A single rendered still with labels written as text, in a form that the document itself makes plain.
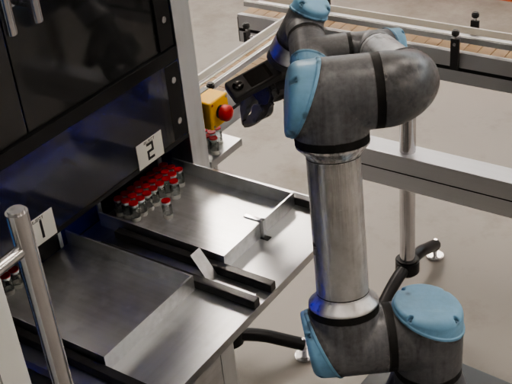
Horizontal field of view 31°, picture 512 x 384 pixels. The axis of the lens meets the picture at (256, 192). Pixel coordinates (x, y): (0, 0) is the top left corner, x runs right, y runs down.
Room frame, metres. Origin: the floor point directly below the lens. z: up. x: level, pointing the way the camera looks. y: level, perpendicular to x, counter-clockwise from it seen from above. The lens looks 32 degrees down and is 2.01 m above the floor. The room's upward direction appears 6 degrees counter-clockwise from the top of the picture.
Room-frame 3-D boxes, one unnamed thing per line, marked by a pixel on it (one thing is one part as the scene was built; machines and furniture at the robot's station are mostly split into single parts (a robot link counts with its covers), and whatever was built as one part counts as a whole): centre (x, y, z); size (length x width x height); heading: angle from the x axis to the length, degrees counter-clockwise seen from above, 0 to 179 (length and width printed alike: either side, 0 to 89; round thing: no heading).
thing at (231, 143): (2.02, 0.12, 0.87); 0.14 x 0.13 x 0.02; 53
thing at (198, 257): (1.44, 0.08, 0.91); 0.14 x 0.03 x 0.06; 52
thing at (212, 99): (1.98, 0.09, 0.99); 0.08 x 0.07 x 0.07; 53
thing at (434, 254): (2.44, -0.47, 0.07); 0.50 x 0.08 x 0.14; 143
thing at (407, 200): (2.44, -0.47, 0.46); 0.09 x 0.09 x 0.77; 53
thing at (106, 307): (1.44, 0.35, 0.90); 0.34 x 0.26 x 0.04; 53
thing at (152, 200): (1.76, 0.22, 0.90); 0.18 x 0.02 x 0.05; 142
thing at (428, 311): (1.17, -0.26, 0.96); 0.13 x 0.12 x 0.14; 90
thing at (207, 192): (1.70, 0.13, 0.90); 0.34 x 0.26 x 0.04; 52
